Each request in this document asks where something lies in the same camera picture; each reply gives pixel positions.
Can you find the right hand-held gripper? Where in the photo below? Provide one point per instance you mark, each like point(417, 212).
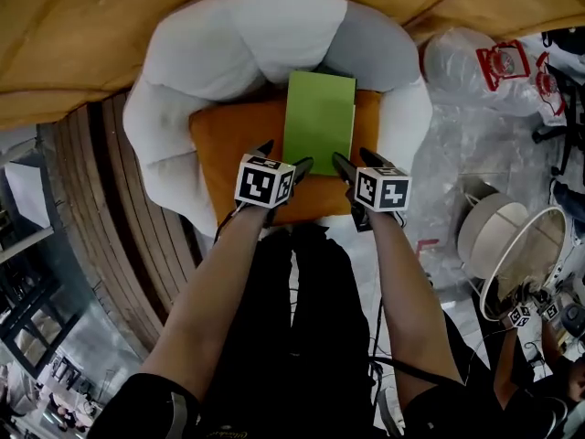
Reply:
point(383, 189)

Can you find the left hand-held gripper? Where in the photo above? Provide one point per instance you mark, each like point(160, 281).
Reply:
point(258, 183)

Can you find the green book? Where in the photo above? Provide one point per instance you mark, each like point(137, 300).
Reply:
point(317, 121)

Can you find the person's left forearm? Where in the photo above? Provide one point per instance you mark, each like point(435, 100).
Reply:
point(215, 291)

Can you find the another person's forearm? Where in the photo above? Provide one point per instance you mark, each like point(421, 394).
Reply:
point(509, 364)

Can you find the person's right forearm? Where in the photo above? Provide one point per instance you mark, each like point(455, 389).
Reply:
point(407, 291)

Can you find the orange seat cushion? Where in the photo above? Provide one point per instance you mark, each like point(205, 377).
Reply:
point(233, 153)

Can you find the white padded armchair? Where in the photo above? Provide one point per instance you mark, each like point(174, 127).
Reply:
point(237, 48)

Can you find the clear plastic sheet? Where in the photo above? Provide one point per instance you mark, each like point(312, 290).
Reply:
point(475, 131)

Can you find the white drum lampshade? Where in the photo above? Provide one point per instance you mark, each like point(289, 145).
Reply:
point(491, 231)

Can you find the person's black trousers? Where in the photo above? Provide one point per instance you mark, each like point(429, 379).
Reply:
point(292, 327)

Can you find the round wooden slatted platform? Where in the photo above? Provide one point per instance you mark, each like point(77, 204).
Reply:
point(119, 208)

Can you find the clear bag with red print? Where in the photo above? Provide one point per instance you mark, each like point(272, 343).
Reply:
point(507, 64)

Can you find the black office chair base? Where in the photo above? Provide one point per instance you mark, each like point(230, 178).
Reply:
point(571, 126)

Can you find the mustard yellow fabric drape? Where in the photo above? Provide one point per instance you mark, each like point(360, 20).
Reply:
point(68, 39)

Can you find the white board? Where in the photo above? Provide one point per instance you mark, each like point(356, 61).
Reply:
point(25, 199)

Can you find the person's black shirt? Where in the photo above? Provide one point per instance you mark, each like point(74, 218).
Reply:
point(146, 410)

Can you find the black metal shelf frame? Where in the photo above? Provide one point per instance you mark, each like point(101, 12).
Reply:
point(32, 318)

